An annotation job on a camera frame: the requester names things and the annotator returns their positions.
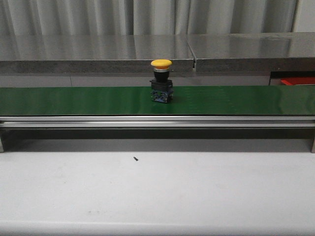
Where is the yellow mushroom button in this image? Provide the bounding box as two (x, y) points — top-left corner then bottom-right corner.
(150, 59), (173, 103)

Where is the green conveyor belt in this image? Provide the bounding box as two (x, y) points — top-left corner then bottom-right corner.
(0, 85), (315, 117)

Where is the red plastic bin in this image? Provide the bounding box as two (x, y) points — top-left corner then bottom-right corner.
(280, 77), (315, 86)

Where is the grey stone counter right slab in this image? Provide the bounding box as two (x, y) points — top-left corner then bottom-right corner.
(187, 32), (315, 72)

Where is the grey stone counter slab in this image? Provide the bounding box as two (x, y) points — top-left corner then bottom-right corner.
(187, 32), (315, 72)
(0, 35), (194, 74)

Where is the grey stone counter left slab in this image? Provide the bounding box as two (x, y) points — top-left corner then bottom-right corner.
(0, 35), (194, 74)

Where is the right conveyor support leg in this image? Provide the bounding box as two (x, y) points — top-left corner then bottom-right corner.
(305, 129), (315, 153)

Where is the grey pleated curtain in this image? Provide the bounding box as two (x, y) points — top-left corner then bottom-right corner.
(0, 0), (298, 35)

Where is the aluminium conveyor frame rail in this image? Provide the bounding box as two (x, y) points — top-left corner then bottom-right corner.
(0, 116), (315, 128)

